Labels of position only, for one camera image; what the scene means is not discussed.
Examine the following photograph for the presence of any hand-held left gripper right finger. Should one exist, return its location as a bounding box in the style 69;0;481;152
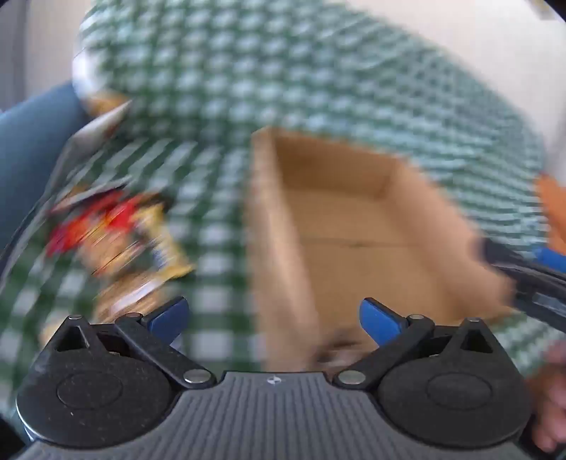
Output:
334;297;507;390

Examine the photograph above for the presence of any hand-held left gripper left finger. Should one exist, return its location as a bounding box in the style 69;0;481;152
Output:
42;297;217;390

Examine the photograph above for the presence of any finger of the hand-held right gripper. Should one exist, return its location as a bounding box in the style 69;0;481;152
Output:
510;283;566;332
481;238;566;293

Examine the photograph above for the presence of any cardboard box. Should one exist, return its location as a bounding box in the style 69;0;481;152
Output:
248;126;519;372

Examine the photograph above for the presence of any person's right hand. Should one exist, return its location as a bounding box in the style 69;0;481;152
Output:
527;343;566;454

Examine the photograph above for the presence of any orange cushion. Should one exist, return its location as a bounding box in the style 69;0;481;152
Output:
534;174;566;254

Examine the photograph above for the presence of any red and yellow snack packet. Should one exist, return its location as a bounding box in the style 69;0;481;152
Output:
45;189;150;271

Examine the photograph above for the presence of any white and brown paper bag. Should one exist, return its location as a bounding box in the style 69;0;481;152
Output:
48;44;134;206

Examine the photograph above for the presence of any blue sofa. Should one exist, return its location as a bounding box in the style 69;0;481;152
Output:
0;82;94;253

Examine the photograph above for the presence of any green checked cloth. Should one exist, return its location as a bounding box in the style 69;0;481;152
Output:
0;0;566;399

